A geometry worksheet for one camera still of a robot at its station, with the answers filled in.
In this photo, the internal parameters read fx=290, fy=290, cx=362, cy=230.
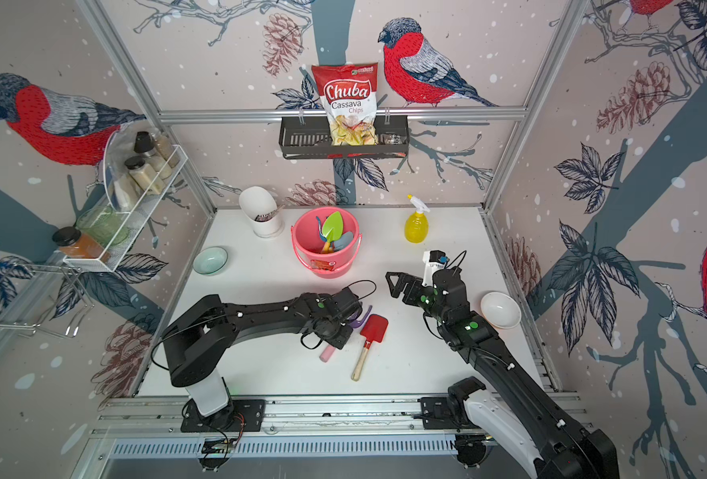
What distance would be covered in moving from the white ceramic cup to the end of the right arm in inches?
21.7

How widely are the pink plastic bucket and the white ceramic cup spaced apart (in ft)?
0.52

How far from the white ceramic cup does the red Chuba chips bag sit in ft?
1.19

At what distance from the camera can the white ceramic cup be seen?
1.06 meters

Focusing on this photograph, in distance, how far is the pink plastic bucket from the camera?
919 millimetres

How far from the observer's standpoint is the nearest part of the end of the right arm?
58 cm
